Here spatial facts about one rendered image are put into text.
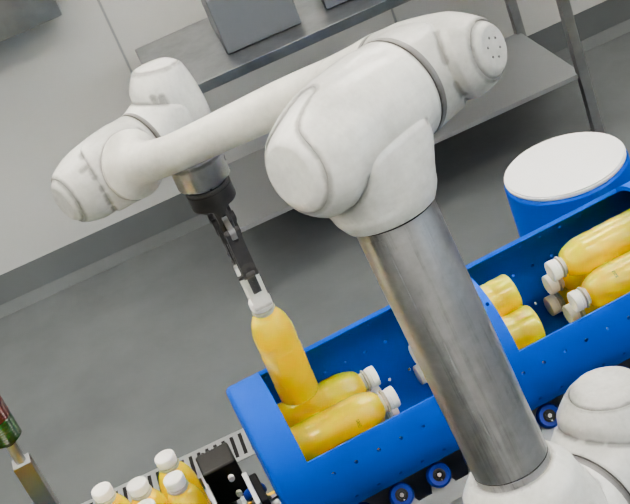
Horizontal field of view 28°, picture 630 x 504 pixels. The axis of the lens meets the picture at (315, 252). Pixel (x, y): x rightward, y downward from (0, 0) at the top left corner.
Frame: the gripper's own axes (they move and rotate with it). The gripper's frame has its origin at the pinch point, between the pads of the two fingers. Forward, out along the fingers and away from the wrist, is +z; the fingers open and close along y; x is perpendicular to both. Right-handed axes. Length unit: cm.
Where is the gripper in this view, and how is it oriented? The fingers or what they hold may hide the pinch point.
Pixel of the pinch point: (252, 285)
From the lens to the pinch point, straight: 207.8
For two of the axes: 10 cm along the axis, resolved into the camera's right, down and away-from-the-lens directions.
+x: -8.9, 4.5, -1.3
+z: 3.4, 8.1, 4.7
